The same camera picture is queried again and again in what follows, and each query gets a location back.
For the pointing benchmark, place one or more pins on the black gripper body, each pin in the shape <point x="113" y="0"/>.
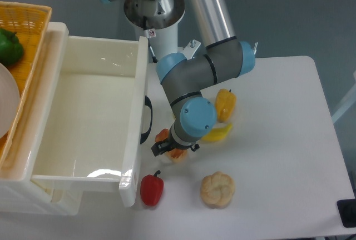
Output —
<point x="169" y="144"/>

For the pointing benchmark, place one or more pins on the rectangular toasted bread loaf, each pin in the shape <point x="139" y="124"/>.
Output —
<point x="175" y="155"/>

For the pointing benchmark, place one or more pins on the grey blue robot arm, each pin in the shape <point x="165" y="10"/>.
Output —
<point x="182" y="74"/>

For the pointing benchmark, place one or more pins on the round flower-shaped bread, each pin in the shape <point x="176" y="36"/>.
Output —
<point x="217" y="189"/>

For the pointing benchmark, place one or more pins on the red bell pepper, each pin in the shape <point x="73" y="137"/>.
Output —
<point x="151" y="189"/>

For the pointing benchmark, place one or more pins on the yellow banana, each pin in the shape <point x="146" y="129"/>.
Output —
<point x="218" y="134"/>

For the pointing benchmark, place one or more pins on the yellow bell pepper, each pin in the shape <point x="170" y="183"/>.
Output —
<point x="225" y="104"/>

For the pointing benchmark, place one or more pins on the white plastic drawer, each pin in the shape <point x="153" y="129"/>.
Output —
<point x="91" y="141"/>

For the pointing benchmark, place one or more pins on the white plastic drawer cabinet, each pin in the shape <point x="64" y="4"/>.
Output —
<point x="18" y="192"/>

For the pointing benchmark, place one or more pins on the white round plate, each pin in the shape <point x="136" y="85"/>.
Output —
<point x="10" y="99"/>

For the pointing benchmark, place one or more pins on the green bell pepper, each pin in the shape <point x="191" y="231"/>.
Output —
<point x="11" y="48"/>

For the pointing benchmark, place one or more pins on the yellow wicker basket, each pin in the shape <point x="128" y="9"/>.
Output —
<point x="30" y="22"/>

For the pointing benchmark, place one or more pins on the black device at edge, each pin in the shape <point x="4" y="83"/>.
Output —
<point x="346" y="208"/>

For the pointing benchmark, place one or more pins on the black drawer handle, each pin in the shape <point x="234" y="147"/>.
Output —
<point x="148" y="118"/>

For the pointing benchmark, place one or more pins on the white mounting bracket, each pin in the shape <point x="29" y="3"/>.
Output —
<point x="190" y="49"/>

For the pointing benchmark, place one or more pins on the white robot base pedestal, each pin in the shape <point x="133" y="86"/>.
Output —
<point x="162" y="41"/>

